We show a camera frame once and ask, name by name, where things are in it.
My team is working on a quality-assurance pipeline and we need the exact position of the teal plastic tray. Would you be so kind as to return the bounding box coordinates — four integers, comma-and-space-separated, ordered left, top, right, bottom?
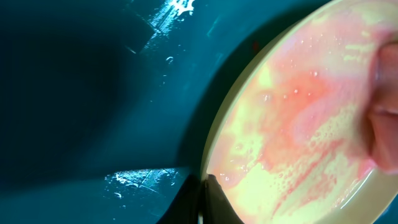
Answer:
1, 0, 331, 223

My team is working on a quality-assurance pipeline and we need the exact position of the green and pink sponge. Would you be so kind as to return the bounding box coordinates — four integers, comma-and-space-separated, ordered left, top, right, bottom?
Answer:
362, 42, 397, 174

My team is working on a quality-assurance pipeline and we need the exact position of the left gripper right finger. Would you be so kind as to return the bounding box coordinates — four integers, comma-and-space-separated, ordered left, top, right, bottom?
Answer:
203, 174, 244, 224

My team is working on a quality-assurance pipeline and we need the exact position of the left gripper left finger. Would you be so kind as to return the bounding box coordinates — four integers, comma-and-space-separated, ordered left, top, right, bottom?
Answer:
157, 175, 201, 224

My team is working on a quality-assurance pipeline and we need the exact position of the yellow plate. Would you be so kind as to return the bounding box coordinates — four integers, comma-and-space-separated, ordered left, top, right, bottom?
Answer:
201, 0, 397, 223

